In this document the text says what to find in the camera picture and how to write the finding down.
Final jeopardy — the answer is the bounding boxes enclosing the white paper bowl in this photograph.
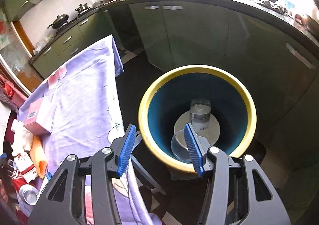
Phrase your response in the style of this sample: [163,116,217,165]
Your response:
[174,111,221,145]

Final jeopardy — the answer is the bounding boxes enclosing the clear plastic water bottle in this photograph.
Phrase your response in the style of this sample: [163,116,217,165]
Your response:
[189,98,211,136]

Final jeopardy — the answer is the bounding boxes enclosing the orange foam fruit net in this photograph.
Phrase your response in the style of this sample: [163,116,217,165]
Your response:
[29,135,48,179]

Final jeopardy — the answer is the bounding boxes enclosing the red white drink carton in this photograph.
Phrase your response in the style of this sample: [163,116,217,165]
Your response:
[14,152,37,183]

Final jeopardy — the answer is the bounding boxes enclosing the pink purple cardboard box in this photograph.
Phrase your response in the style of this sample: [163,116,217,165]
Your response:
[24,96,55,136]

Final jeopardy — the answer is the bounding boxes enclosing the red crushed cola can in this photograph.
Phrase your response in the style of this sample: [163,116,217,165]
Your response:
[12,169,39,206]

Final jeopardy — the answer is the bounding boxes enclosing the clear plastic cup lid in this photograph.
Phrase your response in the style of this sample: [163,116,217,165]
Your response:
[171,130,191,163]

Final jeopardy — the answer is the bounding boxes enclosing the yellow rimmed teal trash bin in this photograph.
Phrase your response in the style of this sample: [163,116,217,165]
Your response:
[138,65,257,175]

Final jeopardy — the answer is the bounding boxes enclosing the green lower kitchen cabinets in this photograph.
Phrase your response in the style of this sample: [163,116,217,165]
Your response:
[31,0,318,169]

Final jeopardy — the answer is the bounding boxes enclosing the purple floral tablecloth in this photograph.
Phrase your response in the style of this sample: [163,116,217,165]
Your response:
[18,36,161,224]

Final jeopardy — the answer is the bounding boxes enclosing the crumpled white tissue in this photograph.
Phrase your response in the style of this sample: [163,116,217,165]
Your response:
[11,119,33,157]

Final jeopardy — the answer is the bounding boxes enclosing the black wok with lid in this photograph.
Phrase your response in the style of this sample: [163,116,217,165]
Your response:
[48,14,69,29]

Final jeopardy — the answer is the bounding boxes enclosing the gas stove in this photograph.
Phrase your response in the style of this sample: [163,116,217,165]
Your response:
[47,7,99,35]

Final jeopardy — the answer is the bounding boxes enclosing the small steel pot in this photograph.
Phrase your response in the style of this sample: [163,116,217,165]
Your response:
[75,3,91,15]

